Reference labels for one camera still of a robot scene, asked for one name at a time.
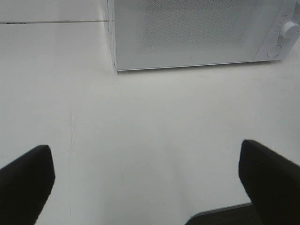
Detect round white door button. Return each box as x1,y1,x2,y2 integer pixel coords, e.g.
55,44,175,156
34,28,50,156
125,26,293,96
267,45,282,59

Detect white microwave door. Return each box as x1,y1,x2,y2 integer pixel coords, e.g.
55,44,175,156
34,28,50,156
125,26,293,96
112,0,285,72

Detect white microwave oven body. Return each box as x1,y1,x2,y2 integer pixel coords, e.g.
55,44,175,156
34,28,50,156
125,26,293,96
106,0,300,75

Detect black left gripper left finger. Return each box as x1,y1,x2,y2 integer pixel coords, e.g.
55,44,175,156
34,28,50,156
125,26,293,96
0,145,55,225

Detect lower white control knob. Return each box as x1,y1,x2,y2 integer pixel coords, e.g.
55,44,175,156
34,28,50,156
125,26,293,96
280,21,300,39

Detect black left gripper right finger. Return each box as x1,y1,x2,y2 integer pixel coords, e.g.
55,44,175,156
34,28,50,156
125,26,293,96
238,140,300,225

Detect dark mount under wrist camera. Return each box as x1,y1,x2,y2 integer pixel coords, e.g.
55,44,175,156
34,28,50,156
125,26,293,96
186,202,263,225

